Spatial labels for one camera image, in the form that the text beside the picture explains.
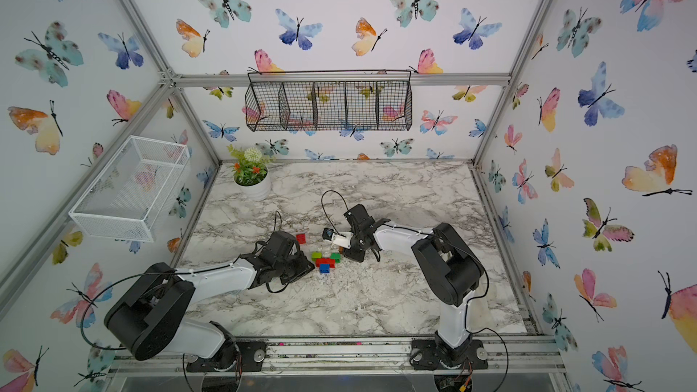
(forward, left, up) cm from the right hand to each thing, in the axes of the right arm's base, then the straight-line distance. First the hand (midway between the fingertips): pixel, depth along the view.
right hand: (349, 243), depth 94 cm
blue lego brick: (-9, +7, -1) cm, 12 cm away
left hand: (-9, +9, 0) cm, 13 cm away
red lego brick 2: (-7, +5, 0) cm, 9 cm away
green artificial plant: (+21, +37, +14) cm, 44 cm away
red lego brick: (+1, +17, 0) cm, 17 cm away
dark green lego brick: (-5, +4, -1) cm, 6 cm away
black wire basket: (+41, +10, +29) cm, 51 cm away
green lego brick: (-5, +11, 0) cm, 12 cm away
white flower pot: (+18, +36, +4) cm, 40 cm away
